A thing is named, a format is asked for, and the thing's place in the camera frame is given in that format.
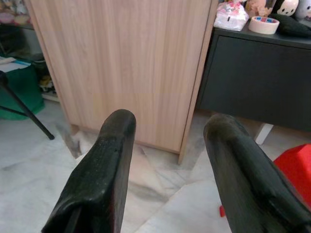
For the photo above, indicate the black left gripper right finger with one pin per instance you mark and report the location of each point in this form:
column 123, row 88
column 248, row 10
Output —
column 243, row 182

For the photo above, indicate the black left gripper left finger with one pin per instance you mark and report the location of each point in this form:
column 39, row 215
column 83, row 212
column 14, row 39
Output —
column 102, row 184

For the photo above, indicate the red plastic stool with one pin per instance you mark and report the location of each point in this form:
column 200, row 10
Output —
column 295, row 167

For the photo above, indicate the thin black furniture leg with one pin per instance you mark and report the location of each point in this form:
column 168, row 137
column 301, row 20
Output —
column 49, row 135

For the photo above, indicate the black low sideboard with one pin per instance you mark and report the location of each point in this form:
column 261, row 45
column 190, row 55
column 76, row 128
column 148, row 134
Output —
column 255, row 77

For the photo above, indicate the green bag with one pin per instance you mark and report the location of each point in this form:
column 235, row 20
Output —
column 22, row 89

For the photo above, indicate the light wooden cabinet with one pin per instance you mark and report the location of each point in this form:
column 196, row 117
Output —
column 121, row 60

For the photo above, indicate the white papers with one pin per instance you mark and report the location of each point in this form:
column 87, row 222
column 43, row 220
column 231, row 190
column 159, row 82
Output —
column 12, row 65

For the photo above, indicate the beige masking tape roll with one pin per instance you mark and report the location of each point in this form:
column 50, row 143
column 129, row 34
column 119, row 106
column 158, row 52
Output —
column 255, row 27

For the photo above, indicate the pink white tissue pack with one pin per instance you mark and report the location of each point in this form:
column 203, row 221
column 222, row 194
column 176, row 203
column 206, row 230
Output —
column 230, row 19

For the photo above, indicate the black white plush toy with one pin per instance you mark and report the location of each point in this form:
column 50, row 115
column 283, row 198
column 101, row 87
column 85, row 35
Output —
column 288, row 6

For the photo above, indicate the white egg figure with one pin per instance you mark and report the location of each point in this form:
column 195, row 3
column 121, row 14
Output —
column 304, row 9

